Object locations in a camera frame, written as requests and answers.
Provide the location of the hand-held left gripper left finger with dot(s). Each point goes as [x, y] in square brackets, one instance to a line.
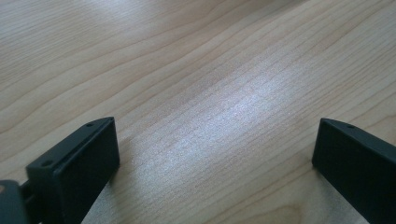
[77, 174]

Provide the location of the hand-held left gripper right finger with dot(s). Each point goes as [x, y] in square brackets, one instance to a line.
[358, 168]

